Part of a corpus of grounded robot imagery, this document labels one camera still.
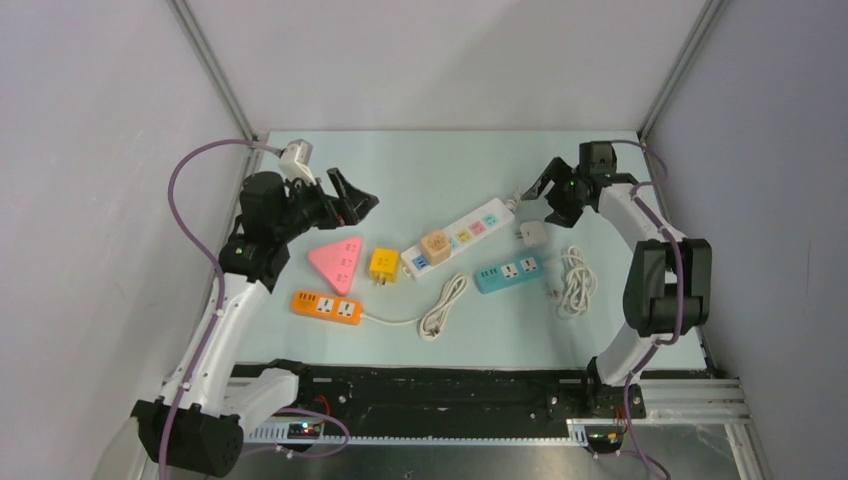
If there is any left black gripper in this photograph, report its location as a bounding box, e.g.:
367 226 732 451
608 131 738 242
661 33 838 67
274 168 377 243

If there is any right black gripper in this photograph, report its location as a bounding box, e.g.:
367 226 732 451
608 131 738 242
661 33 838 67
523 157 589 229

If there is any white multicolour power strip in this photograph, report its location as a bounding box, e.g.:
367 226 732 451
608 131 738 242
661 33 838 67
400 192 522 280

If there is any yellow cube socket adapter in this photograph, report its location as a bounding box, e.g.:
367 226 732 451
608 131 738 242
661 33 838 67
368 247 400 286

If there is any beige cube socket adapter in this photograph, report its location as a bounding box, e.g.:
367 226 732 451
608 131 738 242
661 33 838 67
419 230 452 266

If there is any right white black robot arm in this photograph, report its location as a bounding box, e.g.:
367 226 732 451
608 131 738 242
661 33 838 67
520 139 712 418

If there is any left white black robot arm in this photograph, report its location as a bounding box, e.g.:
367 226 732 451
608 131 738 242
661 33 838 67
131 168 379 478

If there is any small white plug adapter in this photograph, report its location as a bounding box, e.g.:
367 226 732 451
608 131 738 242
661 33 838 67
515 220 548 247

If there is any pink triangular power socket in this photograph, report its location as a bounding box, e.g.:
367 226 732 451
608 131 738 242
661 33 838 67
307 236 363 296

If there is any light green table mat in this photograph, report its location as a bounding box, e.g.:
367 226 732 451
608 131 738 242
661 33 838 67
238 131 648 369

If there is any teal power strip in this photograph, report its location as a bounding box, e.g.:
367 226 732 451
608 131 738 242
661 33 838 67
474 254 544 294

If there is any orange power strip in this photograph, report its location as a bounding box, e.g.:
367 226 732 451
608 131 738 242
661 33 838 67
290 290 363 326

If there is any left circuit board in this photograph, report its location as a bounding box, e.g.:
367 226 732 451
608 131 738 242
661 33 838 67
286 421 324 441

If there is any circuit board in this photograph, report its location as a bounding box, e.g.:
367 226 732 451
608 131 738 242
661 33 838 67
585 432 623 456
286 421 324 441

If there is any right circuit board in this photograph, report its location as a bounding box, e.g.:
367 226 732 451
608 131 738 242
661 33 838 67
585 432 623 456

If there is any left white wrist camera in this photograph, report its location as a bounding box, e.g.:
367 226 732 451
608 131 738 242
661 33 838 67
278 139 316 186

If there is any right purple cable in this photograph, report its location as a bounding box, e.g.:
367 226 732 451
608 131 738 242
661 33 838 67
609 139 687 480

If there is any teal strip white cord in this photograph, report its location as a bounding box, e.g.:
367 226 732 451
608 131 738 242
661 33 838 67
541 245 599 318

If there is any orange strip white cord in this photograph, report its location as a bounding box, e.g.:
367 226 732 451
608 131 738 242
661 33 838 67
360 271 470 342

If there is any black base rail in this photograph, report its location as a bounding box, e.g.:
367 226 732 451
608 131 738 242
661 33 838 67
228 360 647 442

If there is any right aluminium frame post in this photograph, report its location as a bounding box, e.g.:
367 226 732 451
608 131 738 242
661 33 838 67
638 0 730 140

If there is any aluminium frame post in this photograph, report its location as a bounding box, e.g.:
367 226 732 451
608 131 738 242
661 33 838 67
166 0 255 140
638 0 730 140

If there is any left aluminium frame post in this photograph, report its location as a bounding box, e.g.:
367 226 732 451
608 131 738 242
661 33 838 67
166 0 255 140

